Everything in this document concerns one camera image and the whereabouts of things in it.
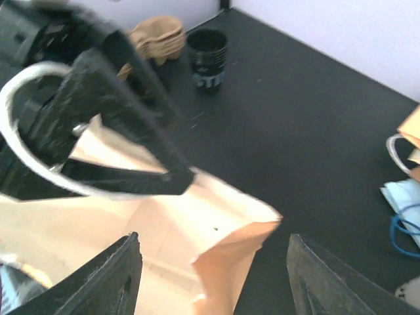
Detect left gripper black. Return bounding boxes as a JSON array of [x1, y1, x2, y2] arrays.
[[1, 1, 194, 197]]

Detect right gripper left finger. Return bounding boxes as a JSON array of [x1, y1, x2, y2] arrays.
[[10, 232, 142, 315]]

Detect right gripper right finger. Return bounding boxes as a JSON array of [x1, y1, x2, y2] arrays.
[[286, 234, 419, 315]]

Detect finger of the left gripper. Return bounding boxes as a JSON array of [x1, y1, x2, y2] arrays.
[[101, 30, 180, 127]]

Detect orange paper bag white handles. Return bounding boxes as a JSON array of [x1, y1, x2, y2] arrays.
[[0, 60, 284, 315]]

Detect pulp cup carrier stack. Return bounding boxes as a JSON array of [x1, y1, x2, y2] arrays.
[[124, 15, 186, 66]]

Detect black paper cup stack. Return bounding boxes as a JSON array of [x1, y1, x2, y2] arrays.
[[186, 28, 228, 93]]

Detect white paper cup stack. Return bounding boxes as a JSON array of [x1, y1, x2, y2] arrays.
[[395, 276, 420, 309]]

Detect light blue paper bag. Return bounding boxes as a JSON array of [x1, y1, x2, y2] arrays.
[[380, 179, 419, 259]]

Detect orange paper bag stack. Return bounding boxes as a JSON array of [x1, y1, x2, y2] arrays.
[[385, 105, 419, 182]]

